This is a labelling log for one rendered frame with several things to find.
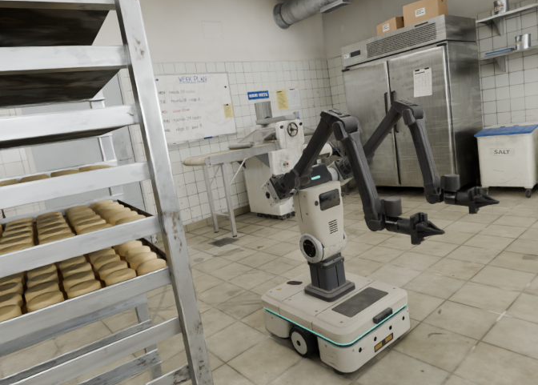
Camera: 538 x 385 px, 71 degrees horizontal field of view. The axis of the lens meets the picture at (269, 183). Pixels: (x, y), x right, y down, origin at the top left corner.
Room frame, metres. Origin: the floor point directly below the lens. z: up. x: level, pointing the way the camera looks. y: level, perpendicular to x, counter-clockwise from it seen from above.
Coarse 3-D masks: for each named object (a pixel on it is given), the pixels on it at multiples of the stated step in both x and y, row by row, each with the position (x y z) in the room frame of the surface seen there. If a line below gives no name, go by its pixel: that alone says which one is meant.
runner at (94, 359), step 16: (176, 320) 0.60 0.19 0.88; (128, 336) 0.56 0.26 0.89; (144, 336) 0.58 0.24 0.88; (160, 336) 0.59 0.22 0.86; (96, 352) 0.54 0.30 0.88; (112, 352) 0.55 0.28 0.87; (128, 352) 0.56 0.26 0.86; (48, 368) 0.51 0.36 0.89; (64, 368) 0.51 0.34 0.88; (80, 368) 0.52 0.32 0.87; (96, 368) 0.54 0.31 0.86; (16, 384) 0.48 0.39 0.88; (32, 384) 0.49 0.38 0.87; (48, 384) 0.50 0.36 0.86
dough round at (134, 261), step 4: (144, 252) 0.72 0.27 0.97; (148, 252) 0.72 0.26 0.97; (152, 252) 0.72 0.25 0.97; (136, 256) 0.71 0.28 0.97; (140, 256) 0.70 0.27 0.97; (144, 256) 0.70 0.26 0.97; (148, 256) 0.69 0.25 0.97; (152, 256) 0.69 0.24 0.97; (132, 260) 0.68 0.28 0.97; (136, 260) 0.68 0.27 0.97; (140, 260) 0.68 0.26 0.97; (144, 260) 0.68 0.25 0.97; (148, 260) 0.68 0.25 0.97; (132, 264) 0.68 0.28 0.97; (136, 264) 0.68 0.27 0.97; (132, 268) 0.68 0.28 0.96; (136, 268) 0.68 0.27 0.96
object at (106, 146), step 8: (96, 104) 0.97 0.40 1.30; (104, 144) 0.97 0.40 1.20; (112, 144) 0.98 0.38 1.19; (104, 152) 0.97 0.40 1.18; (112, 152) 0.98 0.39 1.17; (104, 160) 0.97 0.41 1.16; (112, 192) 0.97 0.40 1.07; (120, 192) 0.98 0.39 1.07; (144, 304) 0.98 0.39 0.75; (136, 312) 0.98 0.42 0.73; (144, 312) 0.98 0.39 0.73; (144, 320) 0.97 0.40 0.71; (152, 368) 0.97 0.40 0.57; (160, 368) 0.98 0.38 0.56; (152, 376) 0.97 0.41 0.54
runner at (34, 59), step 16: (0, 48) 0.53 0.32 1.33; (16, 48) 0.53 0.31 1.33; (32, 48) 0.54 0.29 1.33; (48, 48) 0.55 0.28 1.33; (64, 48) 0.56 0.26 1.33; (80, 48) 0.58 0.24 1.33; (96, 48) 0.59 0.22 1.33; (112, 48) 0.60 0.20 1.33; (0, 64) 0.52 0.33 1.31; (16, 64) 0.53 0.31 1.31; (32, 64) 0.54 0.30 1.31; (48, 64) 0.55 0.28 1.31; (64, 64) 0.56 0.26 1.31; (80, 64) 0.57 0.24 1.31; (96, 64) 0.58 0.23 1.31; (112, 64) 0.60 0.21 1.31
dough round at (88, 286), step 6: (84, 282) 0.61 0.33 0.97; (90, 282) 0.60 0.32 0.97; (96, 282) 0.60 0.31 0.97; (72, 288) 0.58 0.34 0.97; (78, 288) 0.58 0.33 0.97; (84, 288) 0.58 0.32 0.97; (90, 288) 0.58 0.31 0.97; (96, 288) 0.58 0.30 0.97; (72, 294) 0.57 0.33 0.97; (78, 294) 0.56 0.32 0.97
